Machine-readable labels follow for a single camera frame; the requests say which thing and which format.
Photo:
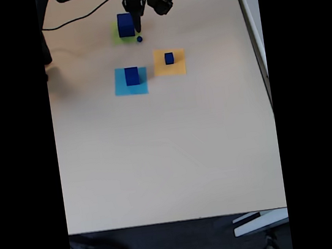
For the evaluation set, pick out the large blue cube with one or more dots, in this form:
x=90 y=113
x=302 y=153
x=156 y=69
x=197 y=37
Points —
x=125 y=26

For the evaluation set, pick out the tiny blue cube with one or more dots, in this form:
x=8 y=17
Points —
x=139 y=39

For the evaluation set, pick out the small blue cube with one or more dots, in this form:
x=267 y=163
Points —
x=169 y=58

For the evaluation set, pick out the medium blue cube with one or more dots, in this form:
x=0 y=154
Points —
x=131 y=76

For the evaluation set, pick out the green paper square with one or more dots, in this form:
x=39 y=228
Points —
x=115 y=37

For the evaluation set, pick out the orange paper square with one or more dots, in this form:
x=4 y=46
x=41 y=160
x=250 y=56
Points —
x=161 y=69

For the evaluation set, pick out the light blue paper square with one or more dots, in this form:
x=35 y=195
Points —
x=121 y=89

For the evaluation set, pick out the white neighbouring table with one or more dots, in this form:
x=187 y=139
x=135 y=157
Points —
x=252 y=25

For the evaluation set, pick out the white table foot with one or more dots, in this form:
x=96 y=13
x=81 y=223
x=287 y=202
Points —
x=260 y=222

